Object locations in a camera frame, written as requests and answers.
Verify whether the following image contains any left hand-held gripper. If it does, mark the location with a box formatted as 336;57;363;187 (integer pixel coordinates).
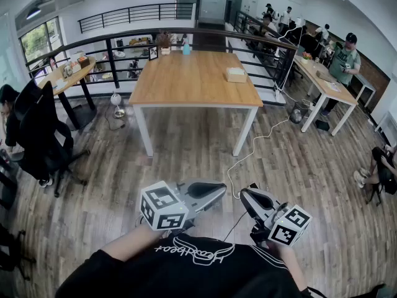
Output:
140;181;227;231

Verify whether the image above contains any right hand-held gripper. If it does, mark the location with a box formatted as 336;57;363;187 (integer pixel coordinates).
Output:
240;187;313;248

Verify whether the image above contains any person's left forearm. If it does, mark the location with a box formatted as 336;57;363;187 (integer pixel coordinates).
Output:
100;222;168;263

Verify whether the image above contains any person's right forearm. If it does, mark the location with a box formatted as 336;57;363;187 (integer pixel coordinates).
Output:
266;240;311;291

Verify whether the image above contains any person's black printed t-shirt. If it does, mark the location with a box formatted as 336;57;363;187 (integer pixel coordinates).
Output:
55;233;311;298

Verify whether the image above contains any black mesh wastebasket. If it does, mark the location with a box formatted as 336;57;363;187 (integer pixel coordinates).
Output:
290;101;310;124

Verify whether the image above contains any large wooden table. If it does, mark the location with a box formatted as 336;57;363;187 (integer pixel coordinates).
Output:
128;50;264;158

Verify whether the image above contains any white globe lamp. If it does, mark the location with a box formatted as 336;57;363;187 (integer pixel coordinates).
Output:
110;91;127;119

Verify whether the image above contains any long wooden desk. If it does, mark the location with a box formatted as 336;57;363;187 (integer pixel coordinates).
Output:
293;54;359;136

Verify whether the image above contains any white side table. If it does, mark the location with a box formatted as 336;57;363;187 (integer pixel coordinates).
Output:
352;73;377;108

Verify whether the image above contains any dried reddish plant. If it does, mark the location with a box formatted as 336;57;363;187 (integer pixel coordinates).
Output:
154;31;174;49

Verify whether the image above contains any black railing wooden handrail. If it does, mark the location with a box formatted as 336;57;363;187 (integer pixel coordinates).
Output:
26;26;298;89

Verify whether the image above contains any black office chair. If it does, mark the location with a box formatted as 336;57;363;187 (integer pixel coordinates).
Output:
12;78;43;120
18;81;91;198

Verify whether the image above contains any round wooden table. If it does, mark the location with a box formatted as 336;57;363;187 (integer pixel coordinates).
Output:
37;56;97;130

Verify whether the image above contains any black metal balcony railing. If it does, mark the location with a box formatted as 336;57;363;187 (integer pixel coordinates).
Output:
77;3;198;34

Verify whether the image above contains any large window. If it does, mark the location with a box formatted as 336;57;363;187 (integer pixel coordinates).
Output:
18;17;65;71

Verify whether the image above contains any black cable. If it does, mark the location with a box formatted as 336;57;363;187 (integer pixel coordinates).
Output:
223;211;249;242

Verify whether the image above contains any white floor cable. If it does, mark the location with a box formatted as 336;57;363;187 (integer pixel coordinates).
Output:
227;118;292;200

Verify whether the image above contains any white hanging cable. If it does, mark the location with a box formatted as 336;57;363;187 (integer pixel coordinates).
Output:
275;26;303;93

